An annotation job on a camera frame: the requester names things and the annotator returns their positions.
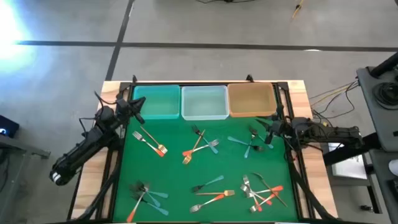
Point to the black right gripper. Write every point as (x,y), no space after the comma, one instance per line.
(277,127)

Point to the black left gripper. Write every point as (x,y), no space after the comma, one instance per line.
(126,109)

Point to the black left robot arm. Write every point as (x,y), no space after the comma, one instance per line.
(81,152)

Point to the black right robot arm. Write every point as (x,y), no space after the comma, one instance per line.
(329,132)

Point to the teal plastic bin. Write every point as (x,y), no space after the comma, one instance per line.
(157,102)

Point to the black clamp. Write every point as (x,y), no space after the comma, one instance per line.
(134,78)
(249,77)

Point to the orange plastic bin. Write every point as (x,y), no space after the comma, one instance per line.
(252,99)

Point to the clear white plastic bin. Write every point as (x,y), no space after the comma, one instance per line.
(205,104)

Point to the black stand beam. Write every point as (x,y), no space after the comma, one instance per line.
(342,154)

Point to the white box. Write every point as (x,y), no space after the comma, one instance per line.
(351,169)

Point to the grey equipment cart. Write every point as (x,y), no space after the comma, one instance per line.
(370,102)

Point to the grey side table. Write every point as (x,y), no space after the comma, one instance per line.
(18,146)

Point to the dark grey cabinet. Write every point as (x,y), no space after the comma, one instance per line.
(384,186)

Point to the black electronic box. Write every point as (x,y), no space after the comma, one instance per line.
(7,126)

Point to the black pole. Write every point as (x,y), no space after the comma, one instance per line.
(385,65)

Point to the black aluminium table frame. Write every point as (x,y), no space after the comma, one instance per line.
(282,86)

